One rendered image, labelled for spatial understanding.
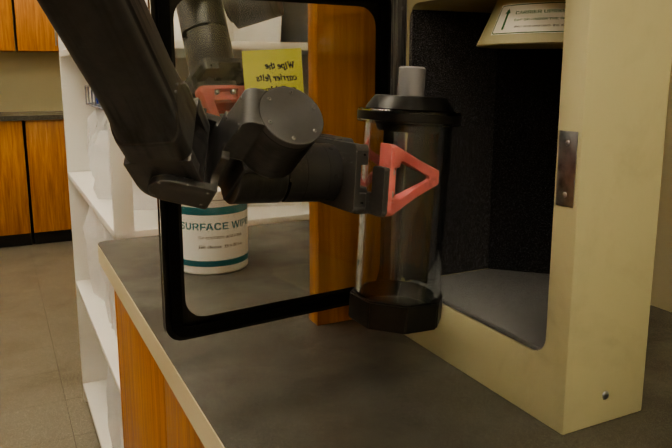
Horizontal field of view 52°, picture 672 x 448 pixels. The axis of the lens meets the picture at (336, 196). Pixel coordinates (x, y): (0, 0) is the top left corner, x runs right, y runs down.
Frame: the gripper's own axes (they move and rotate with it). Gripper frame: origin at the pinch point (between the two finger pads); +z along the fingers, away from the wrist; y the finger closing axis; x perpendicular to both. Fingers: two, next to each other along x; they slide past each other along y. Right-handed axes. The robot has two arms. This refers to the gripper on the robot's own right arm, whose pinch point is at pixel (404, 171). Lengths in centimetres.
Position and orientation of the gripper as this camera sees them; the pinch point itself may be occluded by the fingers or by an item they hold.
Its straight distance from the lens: 72.3
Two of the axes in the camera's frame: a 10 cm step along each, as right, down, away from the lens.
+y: -4.9, -1.6, 8.6
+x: -0.6, 9.9, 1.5
